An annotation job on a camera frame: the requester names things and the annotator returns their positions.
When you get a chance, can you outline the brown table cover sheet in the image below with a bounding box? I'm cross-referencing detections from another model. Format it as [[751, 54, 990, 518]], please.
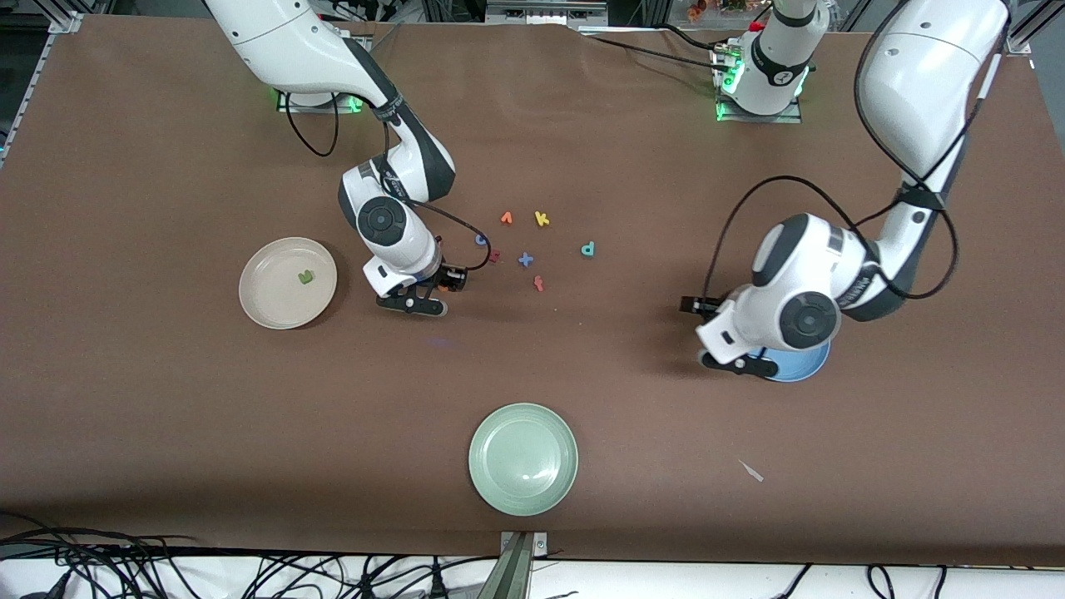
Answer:
[[0, 12, 1065, 568]]

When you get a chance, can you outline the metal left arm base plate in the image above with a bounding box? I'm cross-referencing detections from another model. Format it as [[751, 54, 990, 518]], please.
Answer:
[[714, 42, 805, 125]]

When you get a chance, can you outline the black cable on table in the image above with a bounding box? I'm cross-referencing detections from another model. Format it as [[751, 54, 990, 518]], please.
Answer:
[[578, 25, 733, 67]]

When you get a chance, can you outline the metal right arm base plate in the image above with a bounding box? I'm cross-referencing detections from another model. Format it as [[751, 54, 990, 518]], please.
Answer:
[[277, 87, 371, 115]]

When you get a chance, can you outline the blue round plate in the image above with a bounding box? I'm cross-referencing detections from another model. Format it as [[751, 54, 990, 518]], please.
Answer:
[[749, 337, 833, 384]]

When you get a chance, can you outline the grey power strip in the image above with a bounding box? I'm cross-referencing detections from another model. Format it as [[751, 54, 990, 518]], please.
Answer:
[[485, 0, 609, 24]]

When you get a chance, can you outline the metal table edge bracket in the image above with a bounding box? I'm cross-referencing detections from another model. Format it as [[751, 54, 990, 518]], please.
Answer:
[[498, 531, 550, 599]]

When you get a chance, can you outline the green round plate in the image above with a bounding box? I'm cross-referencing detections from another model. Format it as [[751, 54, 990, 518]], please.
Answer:
[[468, 403, 579, 517]]

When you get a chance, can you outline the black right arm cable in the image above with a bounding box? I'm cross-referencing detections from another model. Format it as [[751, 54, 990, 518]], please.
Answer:
[[283, 87, 493, 274]]

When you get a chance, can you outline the aluminium frame rail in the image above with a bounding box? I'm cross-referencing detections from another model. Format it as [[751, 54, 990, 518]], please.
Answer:
[[0, 10, 84, 171], [1003, 12, 1051, 72]]

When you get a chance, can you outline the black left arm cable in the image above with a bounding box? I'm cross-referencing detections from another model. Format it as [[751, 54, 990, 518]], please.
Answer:
[[703, 0, 959, 302]]

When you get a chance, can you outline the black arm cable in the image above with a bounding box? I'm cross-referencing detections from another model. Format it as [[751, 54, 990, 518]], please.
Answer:
[[703, 0, 959, 302], [283, 87, 493, 274]]

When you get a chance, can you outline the beige round plate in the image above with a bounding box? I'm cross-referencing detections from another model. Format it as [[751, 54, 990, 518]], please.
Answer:
[[238, 237, 339, 330]]

